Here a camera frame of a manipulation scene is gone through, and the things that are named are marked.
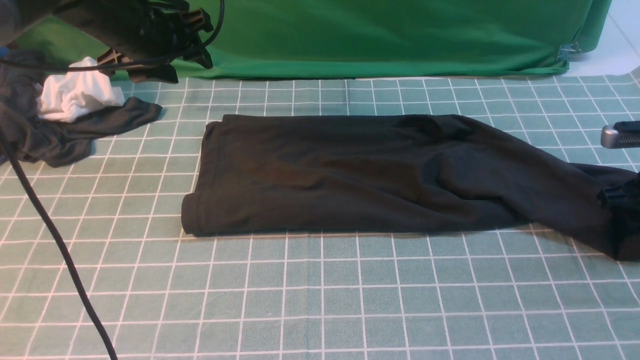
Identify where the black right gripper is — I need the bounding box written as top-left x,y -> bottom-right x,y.
598,173 -> 640,221

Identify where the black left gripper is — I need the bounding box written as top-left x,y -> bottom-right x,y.
97,0 -> 214,84

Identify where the dark gray long-sleeve shirt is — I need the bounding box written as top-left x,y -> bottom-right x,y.
181,114 -> 639,261

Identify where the green backdrop cloth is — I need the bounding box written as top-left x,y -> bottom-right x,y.
13,0 -> 611,79

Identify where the green grid cutting mat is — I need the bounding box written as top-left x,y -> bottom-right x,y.
22,70 -> 639,360

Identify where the white crumpled garment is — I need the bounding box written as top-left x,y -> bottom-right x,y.
36,70 -> 125,123

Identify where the metal binder clip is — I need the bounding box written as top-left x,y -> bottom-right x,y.
556,42 -> 583,62

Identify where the dark gray crumpled garment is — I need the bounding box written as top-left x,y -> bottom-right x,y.
1,65 -> 162,167

